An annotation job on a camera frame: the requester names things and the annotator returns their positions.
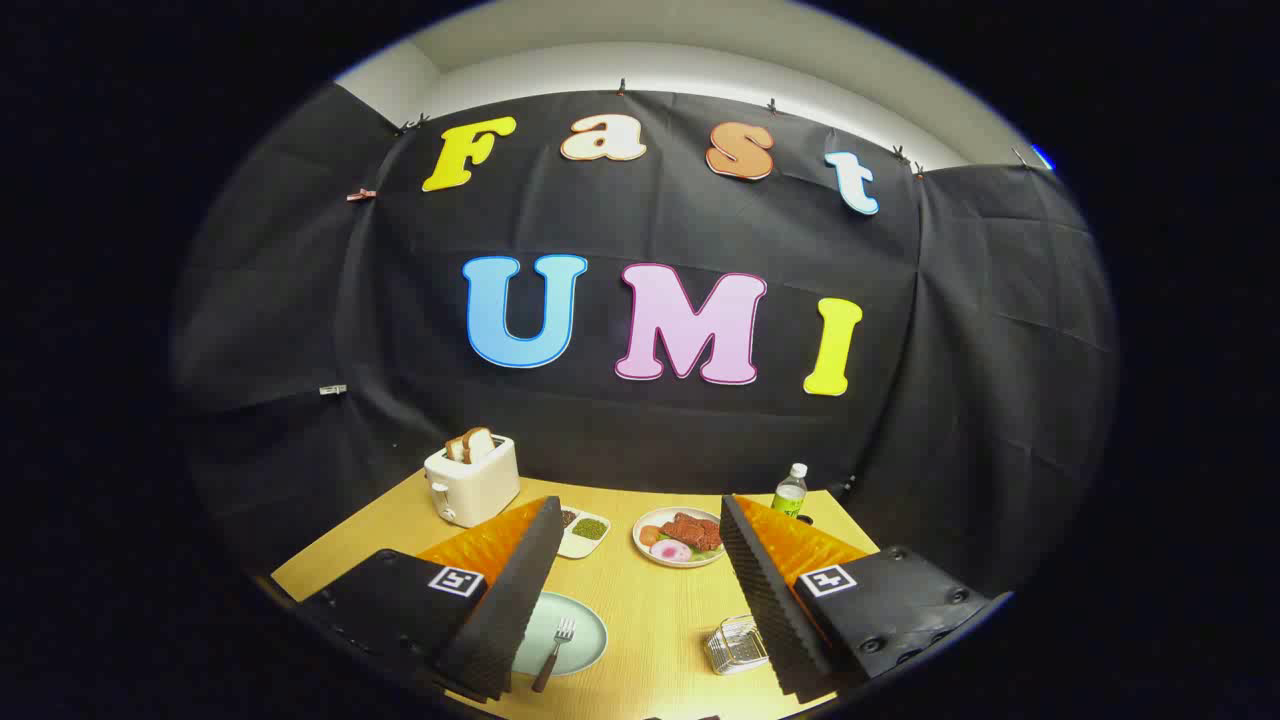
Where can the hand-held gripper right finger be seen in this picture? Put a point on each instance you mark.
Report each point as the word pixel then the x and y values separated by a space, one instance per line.
pixel 765 610

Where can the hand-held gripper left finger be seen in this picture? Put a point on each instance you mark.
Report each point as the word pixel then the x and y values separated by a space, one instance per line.
pixel 510 610

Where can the green lettuce leaf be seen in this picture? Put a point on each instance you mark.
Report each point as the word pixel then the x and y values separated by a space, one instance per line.
pixel 707 554

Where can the mint green plate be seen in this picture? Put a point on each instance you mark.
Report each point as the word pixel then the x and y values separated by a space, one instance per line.
pixel 590 640

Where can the white divided dish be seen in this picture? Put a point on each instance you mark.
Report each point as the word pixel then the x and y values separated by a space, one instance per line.
pixel 580 546

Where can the brown meat slices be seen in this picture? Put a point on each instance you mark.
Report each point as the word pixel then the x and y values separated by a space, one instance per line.
pixel 692 530

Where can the pink round ham slice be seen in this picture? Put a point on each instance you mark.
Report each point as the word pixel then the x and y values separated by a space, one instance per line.
pixel 670 550

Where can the heap of green beans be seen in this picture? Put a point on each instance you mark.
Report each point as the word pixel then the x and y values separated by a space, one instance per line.
pixel 590 528

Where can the green label water bottle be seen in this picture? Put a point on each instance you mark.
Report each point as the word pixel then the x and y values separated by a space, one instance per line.
pixel 789 495

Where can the white toaster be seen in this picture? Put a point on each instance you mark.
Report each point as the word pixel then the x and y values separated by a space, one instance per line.
pixel 475 490

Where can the white food plate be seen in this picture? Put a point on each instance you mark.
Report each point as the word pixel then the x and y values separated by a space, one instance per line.
pixel 650 552

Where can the orange carrot slice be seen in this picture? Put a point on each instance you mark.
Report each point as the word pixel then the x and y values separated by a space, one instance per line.
pixel 650 536

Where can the white bread slice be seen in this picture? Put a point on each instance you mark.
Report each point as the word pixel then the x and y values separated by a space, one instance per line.
pixel 481 443

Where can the brown toast slice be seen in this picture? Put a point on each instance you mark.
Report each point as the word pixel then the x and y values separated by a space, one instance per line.
pixel 456 447

